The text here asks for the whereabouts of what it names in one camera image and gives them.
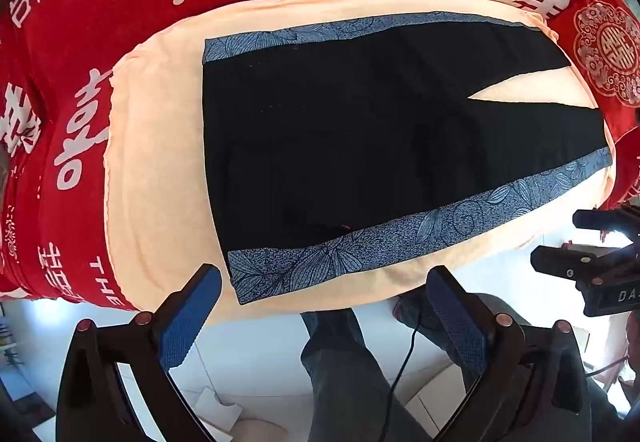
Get person's shoe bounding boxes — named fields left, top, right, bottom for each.
left=394, top=292, right=437, bottom=329

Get black cable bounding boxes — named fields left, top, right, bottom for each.
left=387, top=314, right=425, bottom=395

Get red printed bedsheet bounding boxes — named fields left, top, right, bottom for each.
left=0, top=0, right=640, bottom=313

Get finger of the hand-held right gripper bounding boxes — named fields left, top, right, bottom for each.
left=572, top=208, right=640, bottom=240
left=530, top=246, right=609, bottom=280

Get black pants with blue trim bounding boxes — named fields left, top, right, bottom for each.
left=201, top=12, right=615, bottom=307

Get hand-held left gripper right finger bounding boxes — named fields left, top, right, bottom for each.
left=425, top=265, right=590, bottom=442

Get red pillow with round pattern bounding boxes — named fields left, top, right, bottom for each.
left=547, top=0, right=640, bottom=209

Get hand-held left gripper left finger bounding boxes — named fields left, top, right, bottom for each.
left=55, top=264, right=223, bottom=442

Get peach towel blanket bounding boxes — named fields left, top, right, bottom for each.
left=102, top=0, right=617, bottom=325

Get person's leg in jeans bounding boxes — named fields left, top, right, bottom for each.
left=299, top=308, right=426, bottom=442

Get white paper sheet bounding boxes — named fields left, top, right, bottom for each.
left=194, top=386, right=242, bottom=429

